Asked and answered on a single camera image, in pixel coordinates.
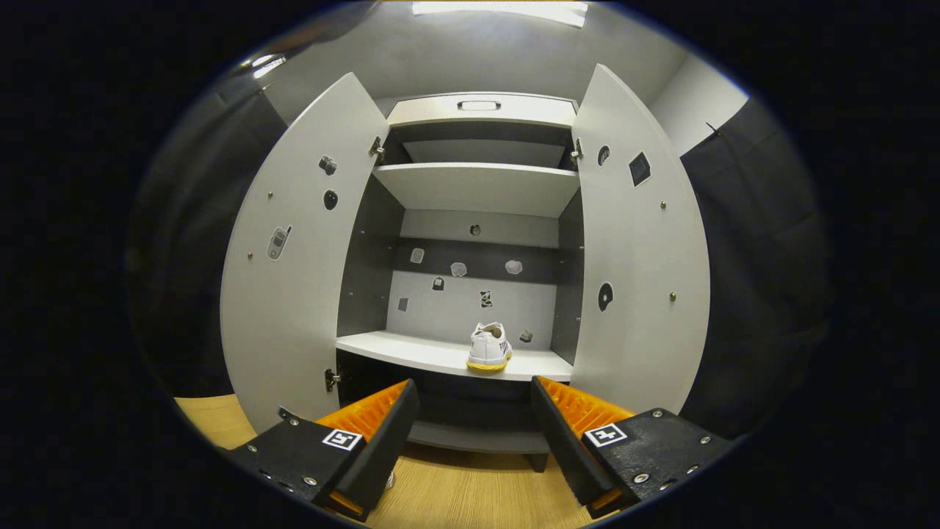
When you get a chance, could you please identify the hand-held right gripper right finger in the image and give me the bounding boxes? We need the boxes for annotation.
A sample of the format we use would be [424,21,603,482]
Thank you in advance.
[530,375,735,519]

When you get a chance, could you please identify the white canvas shoe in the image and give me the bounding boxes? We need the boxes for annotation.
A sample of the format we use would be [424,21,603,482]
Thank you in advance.
[466,322,513,372]

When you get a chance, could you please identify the white cabinet shelf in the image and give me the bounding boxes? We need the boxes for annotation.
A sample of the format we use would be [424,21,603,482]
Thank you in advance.
[336,331,574,383]
[373,162,581,218]

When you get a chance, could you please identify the white cabinet door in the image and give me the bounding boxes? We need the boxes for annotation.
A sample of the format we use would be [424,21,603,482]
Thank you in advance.
[220,71,390,434]
[569,64,712,416]

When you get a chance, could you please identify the black backdrop cloth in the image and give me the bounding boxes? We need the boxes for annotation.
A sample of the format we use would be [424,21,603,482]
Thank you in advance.
[125,73,834,442]

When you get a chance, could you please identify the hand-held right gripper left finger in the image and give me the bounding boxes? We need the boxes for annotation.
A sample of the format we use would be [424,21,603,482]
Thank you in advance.
[224,378,421,522]

